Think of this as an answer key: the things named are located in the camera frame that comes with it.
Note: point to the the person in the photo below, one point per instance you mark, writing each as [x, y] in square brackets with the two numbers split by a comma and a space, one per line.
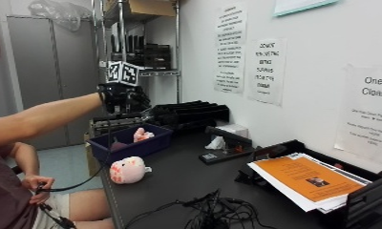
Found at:
[12, 178]

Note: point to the white marker cube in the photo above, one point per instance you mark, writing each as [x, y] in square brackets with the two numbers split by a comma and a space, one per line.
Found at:
[123, 72]

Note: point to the small pink plush toy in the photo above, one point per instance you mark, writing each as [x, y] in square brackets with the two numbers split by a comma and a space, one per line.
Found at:
[142, 135]

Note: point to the dark blue plastic bin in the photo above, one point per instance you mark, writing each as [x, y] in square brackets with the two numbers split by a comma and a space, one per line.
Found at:
[134, 144]

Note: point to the stack of black trays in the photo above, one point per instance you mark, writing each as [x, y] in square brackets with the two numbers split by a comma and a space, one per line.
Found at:
[191, 113]

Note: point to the dark purple round object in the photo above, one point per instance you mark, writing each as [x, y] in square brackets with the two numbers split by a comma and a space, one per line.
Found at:
[118, 145]

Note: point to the black boxes on shelf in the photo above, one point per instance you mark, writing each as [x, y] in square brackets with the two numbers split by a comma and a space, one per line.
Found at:
[148, 55]

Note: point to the grey metal cabinet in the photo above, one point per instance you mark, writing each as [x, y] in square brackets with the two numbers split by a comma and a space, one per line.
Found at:
[51, 79]

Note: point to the pink axolotl plush toy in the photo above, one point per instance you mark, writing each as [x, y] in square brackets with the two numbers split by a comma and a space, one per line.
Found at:
[127, 170]

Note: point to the white tissue box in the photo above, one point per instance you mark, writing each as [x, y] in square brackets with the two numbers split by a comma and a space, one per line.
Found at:
[231, 132]

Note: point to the black stapler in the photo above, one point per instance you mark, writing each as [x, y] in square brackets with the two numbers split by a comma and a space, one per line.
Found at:
[228, 144]

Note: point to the cardboard box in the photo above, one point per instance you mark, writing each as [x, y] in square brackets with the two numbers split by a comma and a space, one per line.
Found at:
[144, 7]

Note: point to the clear plastic bag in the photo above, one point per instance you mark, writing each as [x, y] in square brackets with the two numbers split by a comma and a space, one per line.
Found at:
[59, 12]

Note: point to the stack of papers orange top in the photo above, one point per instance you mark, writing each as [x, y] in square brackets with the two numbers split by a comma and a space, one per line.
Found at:
[310, 181]

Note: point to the black paper tray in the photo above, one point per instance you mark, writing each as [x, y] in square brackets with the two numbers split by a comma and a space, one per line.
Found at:
[360, 197]

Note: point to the long printed wall notice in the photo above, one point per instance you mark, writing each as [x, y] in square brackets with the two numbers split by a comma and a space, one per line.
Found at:
[230, 47]

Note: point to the short printed wall notice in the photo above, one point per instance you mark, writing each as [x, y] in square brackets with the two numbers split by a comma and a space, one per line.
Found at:
[267, 71]

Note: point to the teal framed wall board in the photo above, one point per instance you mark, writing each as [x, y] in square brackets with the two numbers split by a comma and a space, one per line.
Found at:
[300, 5]

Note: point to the large laminated wall notice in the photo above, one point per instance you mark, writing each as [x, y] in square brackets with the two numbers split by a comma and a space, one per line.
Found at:
[368, 114]

